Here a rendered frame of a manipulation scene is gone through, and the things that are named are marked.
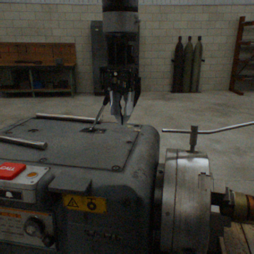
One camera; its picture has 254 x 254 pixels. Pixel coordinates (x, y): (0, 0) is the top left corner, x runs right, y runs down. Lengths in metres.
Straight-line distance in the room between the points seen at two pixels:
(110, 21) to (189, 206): 0.48
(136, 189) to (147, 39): 6.83
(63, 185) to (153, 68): 6.90
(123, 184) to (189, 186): 0.20
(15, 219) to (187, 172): 0.48
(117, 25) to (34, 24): 7.02
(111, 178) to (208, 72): 7.38
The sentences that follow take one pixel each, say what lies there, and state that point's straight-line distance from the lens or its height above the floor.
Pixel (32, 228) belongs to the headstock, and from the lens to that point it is 0.72.
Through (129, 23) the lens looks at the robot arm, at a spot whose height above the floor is 1.60.
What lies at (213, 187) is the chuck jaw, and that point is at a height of 1.19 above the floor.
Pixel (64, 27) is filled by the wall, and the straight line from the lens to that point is 7.33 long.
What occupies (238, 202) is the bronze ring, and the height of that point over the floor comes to 1.11.
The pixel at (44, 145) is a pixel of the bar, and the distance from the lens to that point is 0.76.
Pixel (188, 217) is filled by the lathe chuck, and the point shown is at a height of 1.13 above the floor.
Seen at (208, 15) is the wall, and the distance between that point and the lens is 7.74.
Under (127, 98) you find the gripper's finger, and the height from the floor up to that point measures 1.44.
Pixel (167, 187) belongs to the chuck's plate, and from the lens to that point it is 0.68.
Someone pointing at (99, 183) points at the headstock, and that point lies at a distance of 0.58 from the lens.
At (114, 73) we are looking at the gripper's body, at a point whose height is 1.50.
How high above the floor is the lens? 1.57
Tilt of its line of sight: 19 degrees down
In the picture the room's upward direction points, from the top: straight up
